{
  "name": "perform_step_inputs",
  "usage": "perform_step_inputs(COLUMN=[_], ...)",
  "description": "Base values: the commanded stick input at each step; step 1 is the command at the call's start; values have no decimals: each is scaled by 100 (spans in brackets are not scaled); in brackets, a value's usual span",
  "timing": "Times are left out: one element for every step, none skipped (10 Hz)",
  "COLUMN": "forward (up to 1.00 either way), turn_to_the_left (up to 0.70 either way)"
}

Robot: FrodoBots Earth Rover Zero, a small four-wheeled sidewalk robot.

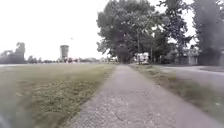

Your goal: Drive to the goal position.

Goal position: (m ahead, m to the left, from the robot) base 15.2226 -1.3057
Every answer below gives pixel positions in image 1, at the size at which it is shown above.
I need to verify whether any grass field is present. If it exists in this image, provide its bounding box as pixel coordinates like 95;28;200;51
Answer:
0;63;118;128

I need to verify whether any white vehicle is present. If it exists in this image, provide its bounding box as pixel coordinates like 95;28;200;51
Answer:
136;52;150;65

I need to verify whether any grass strip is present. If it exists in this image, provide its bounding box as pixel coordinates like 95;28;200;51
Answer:
129;63;224;123

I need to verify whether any grey asphalt road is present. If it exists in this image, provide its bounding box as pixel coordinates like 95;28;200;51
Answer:
156;64;224;94

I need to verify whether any building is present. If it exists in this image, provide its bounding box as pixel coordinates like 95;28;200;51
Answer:
179;46;201;66

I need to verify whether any distant line of trees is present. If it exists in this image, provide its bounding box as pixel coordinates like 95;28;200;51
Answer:
0;41;44;65

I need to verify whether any water tower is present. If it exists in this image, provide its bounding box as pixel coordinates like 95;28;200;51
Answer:
59;44;70;63

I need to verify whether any grey concrete path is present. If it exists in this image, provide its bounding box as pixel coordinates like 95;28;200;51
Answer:
64;63;224;128

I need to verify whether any row of trees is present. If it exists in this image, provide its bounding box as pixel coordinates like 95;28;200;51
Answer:
95;0;224;66

